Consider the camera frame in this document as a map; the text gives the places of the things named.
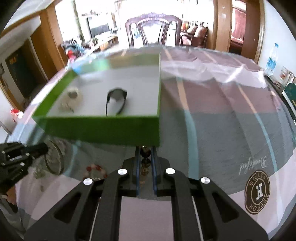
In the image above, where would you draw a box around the thin metal bangle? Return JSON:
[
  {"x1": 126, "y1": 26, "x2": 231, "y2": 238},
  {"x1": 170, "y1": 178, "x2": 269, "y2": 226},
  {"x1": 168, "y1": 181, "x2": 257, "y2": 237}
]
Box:
[{"x1": 44, "y1": 141, "x2": 65, "y2": 176}]

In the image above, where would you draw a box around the red pink bead bracelet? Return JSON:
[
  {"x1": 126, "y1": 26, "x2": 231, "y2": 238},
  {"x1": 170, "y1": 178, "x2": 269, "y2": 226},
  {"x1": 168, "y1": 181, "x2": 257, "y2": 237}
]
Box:
[{"x1": 83, "y1": 163, "x2": 108, "y2": 181}]

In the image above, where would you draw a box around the white wrist watch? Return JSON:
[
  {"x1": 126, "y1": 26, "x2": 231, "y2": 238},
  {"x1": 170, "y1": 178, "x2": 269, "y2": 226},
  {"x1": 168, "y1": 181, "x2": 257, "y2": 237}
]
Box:
[{"x1": 59, "y1": 87, "x2": 83, "y2": 112}]

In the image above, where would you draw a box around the brown wooden bead bracelet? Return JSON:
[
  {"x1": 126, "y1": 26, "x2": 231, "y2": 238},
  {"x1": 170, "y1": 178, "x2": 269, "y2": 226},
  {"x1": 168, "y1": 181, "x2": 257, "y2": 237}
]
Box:
[{"x1": 139, "y1": 146, "x2": 152, "y2": 185}]

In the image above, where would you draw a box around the black wrist watch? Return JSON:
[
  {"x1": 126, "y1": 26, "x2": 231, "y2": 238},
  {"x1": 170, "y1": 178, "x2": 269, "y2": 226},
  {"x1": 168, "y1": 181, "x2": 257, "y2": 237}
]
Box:
[{"x1": 105, "y1": 88, "x2": 127, "y2": 116}]

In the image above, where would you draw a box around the left hand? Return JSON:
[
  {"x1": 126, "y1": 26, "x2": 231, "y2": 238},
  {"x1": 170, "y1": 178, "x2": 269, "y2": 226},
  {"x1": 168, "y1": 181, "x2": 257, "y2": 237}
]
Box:
[{"x1": 5, "y1": 186, "x2": 17, "y2": 205}]

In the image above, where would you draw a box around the red white bag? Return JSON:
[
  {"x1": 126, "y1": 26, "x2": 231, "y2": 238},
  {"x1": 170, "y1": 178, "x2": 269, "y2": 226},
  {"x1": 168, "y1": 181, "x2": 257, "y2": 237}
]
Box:
[{"x1": 10, "y1": 108, "x2": 24, "y2": 123}]

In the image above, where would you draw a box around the plaid tablecloth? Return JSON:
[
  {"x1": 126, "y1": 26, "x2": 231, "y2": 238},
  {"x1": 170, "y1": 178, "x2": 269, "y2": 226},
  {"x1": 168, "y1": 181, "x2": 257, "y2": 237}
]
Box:
[{"x1": 1, "y1": 46, "x2": 295, "y2": 240}]

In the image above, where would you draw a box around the green cardboard box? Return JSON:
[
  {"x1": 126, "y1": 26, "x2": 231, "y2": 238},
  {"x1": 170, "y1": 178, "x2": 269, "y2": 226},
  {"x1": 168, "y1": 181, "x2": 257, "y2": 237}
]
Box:
[{"x1": 33, "y1": 53, "x2": 161, "y2": 146}]

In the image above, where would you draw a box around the chair with clothes pile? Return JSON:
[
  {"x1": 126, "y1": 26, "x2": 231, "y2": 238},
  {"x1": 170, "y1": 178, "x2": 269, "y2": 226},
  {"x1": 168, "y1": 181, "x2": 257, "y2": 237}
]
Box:
[{"x1": 61, "y1": 39, "x2": 85, "y2": 63}]

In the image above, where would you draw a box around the wooden tv cabinet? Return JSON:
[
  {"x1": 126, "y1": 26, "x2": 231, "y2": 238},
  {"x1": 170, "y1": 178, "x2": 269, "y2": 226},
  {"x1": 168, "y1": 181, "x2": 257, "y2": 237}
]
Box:
[{"x1": 93, "y1": 35, "x2": 118, "y2": 52}]

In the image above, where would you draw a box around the flat screen television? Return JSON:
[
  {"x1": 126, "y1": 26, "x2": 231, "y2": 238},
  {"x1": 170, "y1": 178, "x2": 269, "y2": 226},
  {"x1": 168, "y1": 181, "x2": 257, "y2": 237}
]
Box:
[{"x1": 87, "y1": 16, "x2": 110, "y2": 38}]

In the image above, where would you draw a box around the dark green gift box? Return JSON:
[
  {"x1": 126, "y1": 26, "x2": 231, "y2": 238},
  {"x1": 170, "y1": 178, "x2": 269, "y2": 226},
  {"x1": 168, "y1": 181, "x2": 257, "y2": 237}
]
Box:
[{"x1": 282, "y1": 83, "x2": 296, "y2": 116}]

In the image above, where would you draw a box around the plastic water bottle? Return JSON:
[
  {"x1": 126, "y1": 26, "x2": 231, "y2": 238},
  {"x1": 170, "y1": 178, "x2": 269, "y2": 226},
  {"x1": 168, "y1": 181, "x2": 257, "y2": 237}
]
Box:
[{"x1": 265, "y1": 43, "x2": 279, "y2": 76}]

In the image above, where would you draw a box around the carved wooden chair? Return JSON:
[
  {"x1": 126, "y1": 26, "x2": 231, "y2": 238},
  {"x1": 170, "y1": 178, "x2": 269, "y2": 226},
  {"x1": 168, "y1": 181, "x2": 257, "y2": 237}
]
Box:
[{"x1": 125, "y1": 13, "x2": 182, "y2": 47}]

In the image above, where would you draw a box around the wooden armchair red cushion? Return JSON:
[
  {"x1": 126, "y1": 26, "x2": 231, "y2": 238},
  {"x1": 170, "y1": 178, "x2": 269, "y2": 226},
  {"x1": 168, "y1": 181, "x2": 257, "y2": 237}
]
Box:
[{"x1": 180, "y1": 22, "x2": 208, "y2": 48}]

